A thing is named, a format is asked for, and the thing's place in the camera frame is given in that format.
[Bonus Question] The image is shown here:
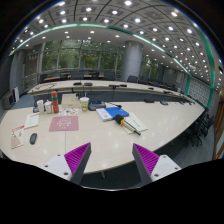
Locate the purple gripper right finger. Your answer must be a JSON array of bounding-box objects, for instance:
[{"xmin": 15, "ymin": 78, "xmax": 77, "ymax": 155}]
[{"xmin": 131, "ymin": 143, "xmax": 182, "ymax": 186}]

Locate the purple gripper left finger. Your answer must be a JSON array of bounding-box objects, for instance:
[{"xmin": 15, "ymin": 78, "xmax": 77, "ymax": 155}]
[{"xmin": 44, "ymin": 142, "xmax": 92, "ymax": 185}]

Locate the pink mouse pad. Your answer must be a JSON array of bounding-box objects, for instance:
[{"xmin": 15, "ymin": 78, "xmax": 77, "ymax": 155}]
[{"xmin": 49, "ymin": 116, "xmax": 79, "ymax": 132}]

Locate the black computer mouse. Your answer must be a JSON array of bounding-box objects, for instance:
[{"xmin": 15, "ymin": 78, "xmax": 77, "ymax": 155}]
[{"xmin": 29, "ymin": 133, "xmax": 37, "ymax": 145}]

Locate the pale green notepad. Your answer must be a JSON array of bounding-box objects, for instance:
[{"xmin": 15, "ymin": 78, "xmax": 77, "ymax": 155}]
[{"xmin": 123, "ymin": 112, "xmax": 147, "ymax": 134}]

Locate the black lint roller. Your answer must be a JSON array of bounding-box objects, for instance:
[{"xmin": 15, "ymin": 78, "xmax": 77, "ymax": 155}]
[{"xmin": 114, "ymin": 114, "xmax": 141, "ymax": 135}]

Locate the colourful sticker sheet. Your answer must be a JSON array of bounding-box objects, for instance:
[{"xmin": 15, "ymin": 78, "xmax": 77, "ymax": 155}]
[{"xmin": 59, "ymin": 108, "xmax": 78, "ymax": 116}]

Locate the white book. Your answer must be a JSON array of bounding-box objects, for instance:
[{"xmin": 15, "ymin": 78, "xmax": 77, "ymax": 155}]
[{"xmin": 96, "ymin": 108, "xmax": 112, "ymax": 121}]

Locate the blue folder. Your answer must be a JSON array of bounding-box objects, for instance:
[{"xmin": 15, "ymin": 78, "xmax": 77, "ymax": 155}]
[{"xmin": 106, "ymin": 107, "xmax": 129, "ymax": 118}]

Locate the green paper cup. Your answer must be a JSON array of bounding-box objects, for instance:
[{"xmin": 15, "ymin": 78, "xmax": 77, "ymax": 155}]
[{"xmin": 80, "ymin": 97, "xmax": 89, "ymax": 112}]

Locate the cardboard box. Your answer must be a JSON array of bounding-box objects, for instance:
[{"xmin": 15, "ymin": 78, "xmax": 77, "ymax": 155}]
[{"xmin": 61, "ymin": 94, "xmax": 80, "ymax": 109}]

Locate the white paper sheet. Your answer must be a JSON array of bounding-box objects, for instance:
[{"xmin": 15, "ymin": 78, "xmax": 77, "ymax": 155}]
[{"xmin": 25, "ymin": 113, "xmax": 39, "ymax": 128}]

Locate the black office chair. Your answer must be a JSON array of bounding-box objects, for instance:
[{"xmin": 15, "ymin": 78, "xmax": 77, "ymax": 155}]
[{"xmin": 190, "ymin": 114, "xmax": 215, "ymax": 145}]

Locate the red white booklet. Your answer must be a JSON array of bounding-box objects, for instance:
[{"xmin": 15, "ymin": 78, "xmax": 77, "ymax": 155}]
[{"xmin": 11, "ymin": 125, "xmax": 24, "ymax": 149}]

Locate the white cup left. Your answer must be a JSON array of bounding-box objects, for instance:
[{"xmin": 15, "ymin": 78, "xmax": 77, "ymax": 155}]
[{"xmin": 37, "ymin": 100, "xmax": 44, "ymax": 114}]

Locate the long conference table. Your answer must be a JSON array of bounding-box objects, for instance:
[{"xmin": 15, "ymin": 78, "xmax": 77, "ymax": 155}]
[{"xmin": 28, "ymin": 80, "xmax": 192, "ymax": 101}]

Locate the grey round pillar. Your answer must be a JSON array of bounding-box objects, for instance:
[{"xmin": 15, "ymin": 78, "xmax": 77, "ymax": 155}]
[{"xmin": 120, "ymin": 40, "xmax": 143, "ymax": 81}]

